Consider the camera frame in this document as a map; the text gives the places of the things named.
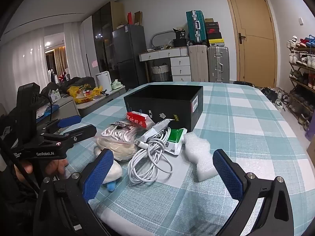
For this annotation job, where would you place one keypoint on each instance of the green white medicine packet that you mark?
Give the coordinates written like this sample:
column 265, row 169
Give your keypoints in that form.
column 176, row 140

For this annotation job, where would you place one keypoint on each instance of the white foam piece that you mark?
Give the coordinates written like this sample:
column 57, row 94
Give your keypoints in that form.
column 199, row 157

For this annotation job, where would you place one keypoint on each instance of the pile of dark clothes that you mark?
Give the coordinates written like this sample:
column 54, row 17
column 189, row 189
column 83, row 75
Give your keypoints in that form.
column 73, row 81

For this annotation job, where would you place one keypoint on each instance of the black red footwear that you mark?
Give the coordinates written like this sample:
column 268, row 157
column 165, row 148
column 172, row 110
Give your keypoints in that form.
column 243, row 83

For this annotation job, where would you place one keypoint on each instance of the yellow plastic bag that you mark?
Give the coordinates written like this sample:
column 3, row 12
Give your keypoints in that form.
column 83, row 94

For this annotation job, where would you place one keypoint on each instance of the grey low cabinet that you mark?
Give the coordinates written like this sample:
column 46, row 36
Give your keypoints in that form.
column 98, row 103

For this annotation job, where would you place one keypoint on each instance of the black bag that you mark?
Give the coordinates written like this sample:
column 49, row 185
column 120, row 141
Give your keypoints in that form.
column 179, row 40

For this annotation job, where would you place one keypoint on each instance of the teal plaid tablecloth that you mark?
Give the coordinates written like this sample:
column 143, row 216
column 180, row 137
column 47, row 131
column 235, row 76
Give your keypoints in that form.
column 233, row 127

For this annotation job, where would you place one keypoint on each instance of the black cardboard box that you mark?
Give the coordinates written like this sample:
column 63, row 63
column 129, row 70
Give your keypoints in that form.
column 160, row 108

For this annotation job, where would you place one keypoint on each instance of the red black shoe box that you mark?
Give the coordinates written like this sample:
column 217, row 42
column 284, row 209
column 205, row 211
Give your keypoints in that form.
column 212, row 31

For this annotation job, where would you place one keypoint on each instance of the white wall switch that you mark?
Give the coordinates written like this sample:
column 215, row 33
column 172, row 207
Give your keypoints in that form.
column 300, row 21

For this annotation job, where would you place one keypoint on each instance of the yellow black shoe box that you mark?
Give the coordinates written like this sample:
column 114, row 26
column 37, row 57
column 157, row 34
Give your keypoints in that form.
column 216, row 42

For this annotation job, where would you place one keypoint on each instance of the white blue plush toy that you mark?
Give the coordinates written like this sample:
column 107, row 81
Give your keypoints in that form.
column 114, row 172

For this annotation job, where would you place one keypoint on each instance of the pile of shoes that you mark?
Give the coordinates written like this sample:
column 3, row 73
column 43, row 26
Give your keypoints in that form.
column 273, row 95

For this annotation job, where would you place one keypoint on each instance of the silver suitcase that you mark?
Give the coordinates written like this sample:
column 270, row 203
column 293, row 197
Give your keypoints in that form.
column 219, row 64

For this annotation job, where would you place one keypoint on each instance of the pale green soft item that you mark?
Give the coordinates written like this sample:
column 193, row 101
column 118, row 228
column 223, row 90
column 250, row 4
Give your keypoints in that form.
column 116, row 84

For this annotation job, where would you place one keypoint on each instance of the person's left forearm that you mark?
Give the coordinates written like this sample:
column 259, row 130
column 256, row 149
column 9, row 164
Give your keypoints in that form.
column 14, row 201

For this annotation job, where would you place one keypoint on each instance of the oval metal frame mirror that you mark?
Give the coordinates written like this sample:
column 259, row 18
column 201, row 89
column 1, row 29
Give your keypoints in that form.
column 155, row 35

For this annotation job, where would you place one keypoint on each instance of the purple container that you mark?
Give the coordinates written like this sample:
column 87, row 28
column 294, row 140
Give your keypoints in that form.
column 310, row 125

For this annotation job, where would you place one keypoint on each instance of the dark glass cabinet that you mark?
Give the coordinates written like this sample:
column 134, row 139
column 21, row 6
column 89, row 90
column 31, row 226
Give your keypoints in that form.
column 104, row 41

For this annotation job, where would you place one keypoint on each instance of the brown curtain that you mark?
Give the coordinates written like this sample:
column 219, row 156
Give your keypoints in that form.
column 60, row 60

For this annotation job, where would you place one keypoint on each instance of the pink paper note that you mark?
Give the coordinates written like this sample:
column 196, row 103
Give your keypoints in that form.
column 94, row 63

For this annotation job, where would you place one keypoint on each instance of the small brown cardboard box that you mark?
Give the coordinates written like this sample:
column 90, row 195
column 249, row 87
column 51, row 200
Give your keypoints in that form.
column 208, row 20

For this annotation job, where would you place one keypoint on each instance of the wicker basket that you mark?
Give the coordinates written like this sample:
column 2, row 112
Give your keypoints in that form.
column 160, row 73

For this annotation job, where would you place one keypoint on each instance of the tan cardboard box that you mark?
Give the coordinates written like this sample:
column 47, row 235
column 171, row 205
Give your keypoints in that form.
column 311, row 148

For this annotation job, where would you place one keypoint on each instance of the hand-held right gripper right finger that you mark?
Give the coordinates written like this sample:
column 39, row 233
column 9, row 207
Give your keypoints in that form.
column 227, row 174

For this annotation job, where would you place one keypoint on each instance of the beige suitcase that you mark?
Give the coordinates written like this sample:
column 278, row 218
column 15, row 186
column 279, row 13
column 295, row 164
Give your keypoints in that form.
column 198, row 64

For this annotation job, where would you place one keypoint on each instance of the white appliance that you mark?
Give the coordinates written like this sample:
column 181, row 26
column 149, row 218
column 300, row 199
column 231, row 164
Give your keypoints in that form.
column 103, row 82

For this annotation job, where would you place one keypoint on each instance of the dark grey refrigerator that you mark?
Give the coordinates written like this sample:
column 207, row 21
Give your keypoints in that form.
column 129, row 54

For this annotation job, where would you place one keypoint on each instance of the person's left hand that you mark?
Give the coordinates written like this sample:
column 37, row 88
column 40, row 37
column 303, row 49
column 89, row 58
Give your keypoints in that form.
column 57, row 167

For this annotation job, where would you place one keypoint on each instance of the white foil pouch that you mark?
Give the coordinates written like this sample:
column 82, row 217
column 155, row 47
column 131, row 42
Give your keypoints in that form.
column 153, row 132

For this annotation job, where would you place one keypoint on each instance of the blue bag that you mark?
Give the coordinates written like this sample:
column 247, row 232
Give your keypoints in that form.
column 53, row 109

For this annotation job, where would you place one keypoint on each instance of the red white snack packet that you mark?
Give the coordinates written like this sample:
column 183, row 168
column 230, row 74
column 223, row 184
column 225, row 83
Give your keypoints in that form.
column 139, row 120

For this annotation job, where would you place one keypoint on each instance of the teal suitcase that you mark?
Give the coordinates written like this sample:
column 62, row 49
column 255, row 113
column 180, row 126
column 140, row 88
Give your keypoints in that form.
column 195, row 27

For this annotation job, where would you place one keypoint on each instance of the tan wooden door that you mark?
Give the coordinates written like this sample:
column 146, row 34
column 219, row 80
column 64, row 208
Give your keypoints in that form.
column 253, row 41

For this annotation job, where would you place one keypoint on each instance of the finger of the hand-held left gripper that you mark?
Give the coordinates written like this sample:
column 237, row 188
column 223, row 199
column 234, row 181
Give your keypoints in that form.
column 71, row 121
column 82, row 131

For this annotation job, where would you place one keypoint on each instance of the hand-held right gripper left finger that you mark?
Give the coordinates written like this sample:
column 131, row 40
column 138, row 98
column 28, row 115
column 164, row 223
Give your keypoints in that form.
column 98, row 174

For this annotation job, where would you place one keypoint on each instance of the shoe rack with shoes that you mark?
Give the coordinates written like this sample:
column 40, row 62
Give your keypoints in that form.
column 302, row 78

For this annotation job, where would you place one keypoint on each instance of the white sheer curtains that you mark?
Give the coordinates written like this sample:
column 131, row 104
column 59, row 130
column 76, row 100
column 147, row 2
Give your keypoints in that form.
column 24, row 59

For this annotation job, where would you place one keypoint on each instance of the white desk with drawers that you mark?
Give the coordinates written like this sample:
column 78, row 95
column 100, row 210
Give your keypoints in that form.
column 181, row 66

